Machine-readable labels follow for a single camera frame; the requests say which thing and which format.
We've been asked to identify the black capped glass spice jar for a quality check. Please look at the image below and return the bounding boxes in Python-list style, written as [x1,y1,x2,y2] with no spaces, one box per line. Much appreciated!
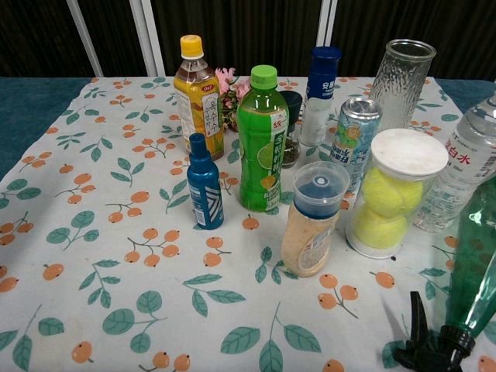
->
[279,91,304,168]

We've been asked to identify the white fruit print tablecloth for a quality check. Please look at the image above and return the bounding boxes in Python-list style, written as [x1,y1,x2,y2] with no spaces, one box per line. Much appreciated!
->
[0,75,496,372]

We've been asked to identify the textured clear glass vase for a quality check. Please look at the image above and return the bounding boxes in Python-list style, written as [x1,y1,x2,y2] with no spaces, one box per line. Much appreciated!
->
[367,38,438,135]

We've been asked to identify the seasoning bottle with clear cap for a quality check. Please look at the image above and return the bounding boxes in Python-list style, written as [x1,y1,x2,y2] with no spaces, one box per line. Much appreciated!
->
[281,161,351,279]

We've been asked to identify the yellow tennis ball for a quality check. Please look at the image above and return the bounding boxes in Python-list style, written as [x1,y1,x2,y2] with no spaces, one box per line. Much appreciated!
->
[354,205,408,249]
[362,166,424,216]

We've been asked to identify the green tea bottle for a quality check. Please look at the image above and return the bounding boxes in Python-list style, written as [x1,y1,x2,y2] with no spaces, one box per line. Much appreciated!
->
[236,64,290,213]

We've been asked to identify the white frame post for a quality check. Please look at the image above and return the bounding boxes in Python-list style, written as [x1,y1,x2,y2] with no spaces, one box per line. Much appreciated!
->
[129,0,167,77]
[65,0,104,77]
[315,0,339,51]

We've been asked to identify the white bottle with blue cap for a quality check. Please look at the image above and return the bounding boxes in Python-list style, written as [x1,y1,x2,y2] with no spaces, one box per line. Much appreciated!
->
[300,46,343,147]

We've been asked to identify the blue spray bottle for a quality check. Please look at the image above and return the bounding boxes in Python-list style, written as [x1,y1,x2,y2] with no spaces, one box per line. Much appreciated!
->
[186,133,225,230]

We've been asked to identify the green bottle with black sprayer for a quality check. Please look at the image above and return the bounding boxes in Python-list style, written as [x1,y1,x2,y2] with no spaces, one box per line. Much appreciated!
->
[394,176,496,372]

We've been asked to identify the clear tube with white lid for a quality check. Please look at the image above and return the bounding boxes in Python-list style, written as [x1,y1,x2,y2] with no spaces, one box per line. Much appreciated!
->
[345,129,450,260]

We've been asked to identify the pink artificial flowers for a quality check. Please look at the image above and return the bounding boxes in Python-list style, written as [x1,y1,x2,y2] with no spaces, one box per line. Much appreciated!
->
[215,67,253,133]

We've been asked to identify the clear water bottle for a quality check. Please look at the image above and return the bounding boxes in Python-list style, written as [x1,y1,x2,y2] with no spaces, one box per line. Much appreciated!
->
[412,88,496,233]

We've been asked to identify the yellow capped tea bottle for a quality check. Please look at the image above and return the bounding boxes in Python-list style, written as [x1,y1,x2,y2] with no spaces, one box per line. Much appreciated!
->
[173,34,226,162]

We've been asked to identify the light blue drink can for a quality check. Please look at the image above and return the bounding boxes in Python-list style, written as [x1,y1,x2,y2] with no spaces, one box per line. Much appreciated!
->
[331,97,384,195]

